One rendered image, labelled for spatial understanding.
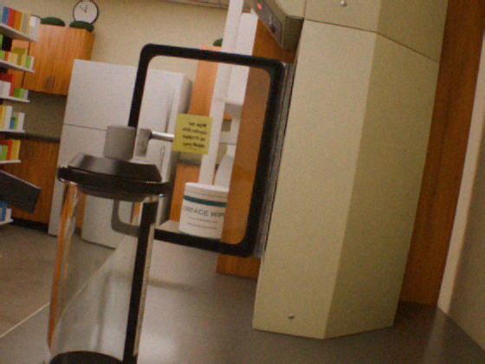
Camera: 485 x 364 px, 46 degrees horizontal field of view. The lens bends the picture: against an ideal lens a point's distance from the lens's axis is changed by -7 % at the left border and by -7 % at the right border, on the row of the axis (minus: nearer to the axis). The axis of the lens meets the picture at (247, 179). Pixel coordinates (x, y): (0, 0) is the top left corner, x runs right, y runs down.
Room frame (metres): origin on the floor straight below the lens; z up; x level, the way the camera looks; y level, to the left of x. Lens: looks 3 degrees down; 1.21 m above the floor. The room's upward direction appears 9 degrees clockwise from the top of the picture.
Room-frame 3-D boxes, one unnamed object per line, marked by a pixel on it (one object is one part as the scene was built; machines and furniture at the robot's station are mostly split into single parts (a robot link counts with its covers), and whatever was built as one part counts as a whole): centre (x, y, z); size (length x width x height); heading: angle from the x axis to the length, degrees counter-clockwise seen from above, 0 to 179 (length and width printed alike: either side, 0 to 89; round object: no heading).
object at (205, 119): (1.22, 0.11, 1.19); 0.30 x 0.01 x 0.40; 81
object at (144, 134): (1.23, 0.22, 1.18); 0.02 x 0.02 x 0.06; 81
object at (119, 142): (0.56, 0.12, 1.18); 0.09 x 0.09 x 0.07
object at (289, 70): (1.19, -0.05, 1.19); 0.03 x 0.02 x 0.39; 178
